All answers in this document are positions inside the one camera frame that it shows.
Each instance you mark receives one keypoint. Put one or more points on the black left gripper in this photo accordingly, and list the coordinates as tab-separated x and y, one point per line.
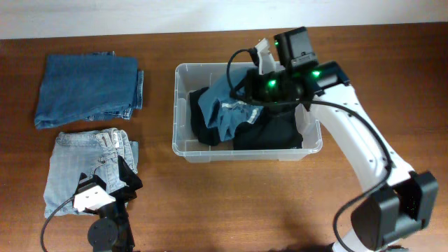
114	190

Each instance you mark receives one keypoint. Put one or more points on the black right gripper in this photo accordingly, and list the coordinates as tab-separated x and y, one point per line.
250	88

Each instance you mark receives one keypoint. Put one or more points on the black garment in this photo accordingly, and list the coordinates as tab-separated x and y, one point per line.
204	135
268	132

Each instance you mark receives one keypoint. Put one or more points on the medium blue denim shorts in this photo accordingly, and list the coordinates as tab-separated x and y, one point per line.
223	113

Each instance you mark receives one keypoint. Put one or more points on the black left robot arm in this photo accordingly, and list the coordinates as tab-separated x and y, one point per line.
112	231

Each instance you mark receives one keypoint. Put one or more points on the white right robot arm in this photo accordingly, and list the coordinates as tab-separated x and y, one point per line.
396	201

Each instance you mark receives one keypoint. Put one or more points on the light blue folded jeans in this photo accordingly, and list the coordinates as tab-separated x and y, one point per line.
92	153

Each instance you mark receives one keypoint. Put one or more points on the clear plastic storage bin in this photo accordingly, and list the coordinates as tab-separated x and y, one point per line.
189	77

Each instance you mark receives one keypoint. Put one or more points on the dark blue folded jeans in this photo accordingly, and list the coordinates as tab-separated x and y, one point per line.
91	87

